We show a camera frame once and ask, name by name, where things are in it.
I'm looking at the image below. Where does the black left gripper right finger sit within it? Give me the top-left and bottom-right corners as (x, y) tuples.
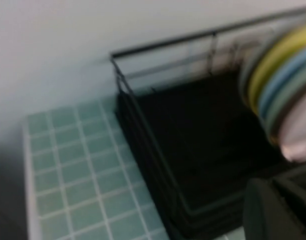
(272, 164), (306, 240)

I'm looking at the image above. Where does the pink plate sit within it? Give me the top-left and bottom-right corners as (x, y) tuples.
(279, 91), (306, 163)

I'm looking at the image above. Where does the green plate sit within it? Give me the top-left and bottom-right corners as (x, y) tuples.
(264, 66), (306, 146)

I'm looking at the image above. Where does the green tile-pattern tablecloth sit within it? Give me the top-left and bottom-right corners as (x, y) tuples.
(21, 96), (246, 240)

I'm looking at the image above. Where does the grey plate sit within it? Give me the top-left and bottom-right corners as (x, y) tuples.
(238, 13), (306, 107)

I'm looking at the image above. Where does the black plastic drip tray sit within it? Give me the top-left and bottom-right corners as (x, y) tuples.
(115, 71), (306, 238)

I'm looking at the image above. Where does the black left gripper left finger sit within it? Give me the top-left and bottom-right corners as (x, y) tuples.
(244, 178), (301, 240)

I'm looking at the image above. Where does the black wire dish rack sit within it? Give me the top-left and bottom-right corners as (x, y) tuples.
(109, 4), (306, 240)

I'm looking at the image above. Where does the blue plate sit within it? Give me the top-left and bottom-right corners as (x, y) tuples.
(258, 51), (306, 125)

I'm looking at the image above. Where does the yellow plate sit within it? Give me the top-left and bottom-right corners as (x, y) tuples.
(247, 22), (306, 118)

